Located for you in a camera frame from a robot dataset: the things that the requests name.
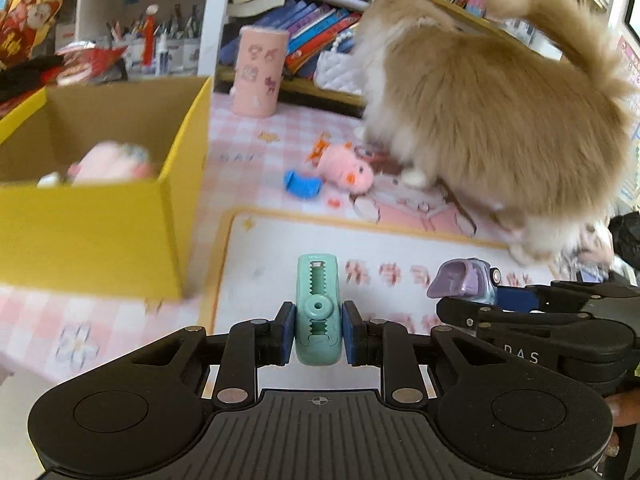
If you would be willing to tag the white rectangular eraser block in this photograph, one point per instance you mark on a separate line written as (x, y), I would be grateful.
(52, 179)

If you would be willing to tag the pink plush doll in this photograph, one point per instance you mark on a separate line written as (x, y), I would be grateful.
(339, 165)

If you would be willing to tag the blue toy piece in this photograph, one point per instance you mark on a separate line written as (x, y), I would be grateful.
(304, 187)

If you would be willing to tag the pink fluffy pouch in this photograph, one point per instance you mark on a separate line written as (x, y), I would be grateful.
(112, 161)

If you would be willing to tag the white quilted pearl handbag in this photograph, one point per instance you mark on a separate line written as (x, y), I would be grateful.
(335, 69)

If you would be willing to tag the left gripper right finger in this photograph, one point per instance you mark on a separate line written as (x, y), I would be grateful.
(389, 347)

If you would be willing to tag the pink checkered tablecloth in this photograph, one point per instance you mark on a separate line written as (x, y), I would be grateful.
(248, 237)

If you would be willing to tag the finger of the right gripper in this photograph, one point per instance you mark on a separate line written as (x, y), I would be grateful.
(516, 299)

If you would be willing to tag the pink cylindrical cup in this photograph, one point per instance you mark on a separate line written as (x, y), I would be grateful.
(258, 71)

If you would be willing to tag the yellow cardboard box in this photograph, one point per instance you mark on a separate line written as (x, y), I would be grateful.
(116, 238)

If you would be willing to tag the purple toy car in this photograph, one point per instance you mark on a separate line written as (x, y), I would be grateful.
(471, 279)

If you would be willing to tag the orange white fluffy cat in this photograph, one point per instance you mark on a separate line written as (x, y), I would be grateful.
(540, 145)

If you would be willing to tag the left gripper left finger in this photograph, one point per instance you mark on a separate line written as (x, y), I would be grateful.
(247, 347)

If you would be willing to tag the mint green clip toy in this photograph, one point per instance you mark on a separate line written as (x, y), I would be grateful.
(318, 333)

